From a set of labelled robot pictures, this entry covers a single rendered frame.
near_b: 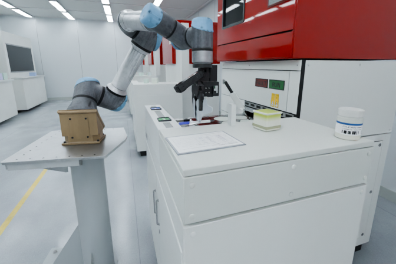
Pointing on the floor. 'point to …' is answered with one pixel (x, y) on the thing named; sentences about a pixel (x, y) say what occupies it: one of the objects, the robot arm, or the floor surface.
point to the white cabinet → (257, 228)
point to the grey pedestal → (88, 220)
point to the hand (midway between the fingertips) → (197, 119)
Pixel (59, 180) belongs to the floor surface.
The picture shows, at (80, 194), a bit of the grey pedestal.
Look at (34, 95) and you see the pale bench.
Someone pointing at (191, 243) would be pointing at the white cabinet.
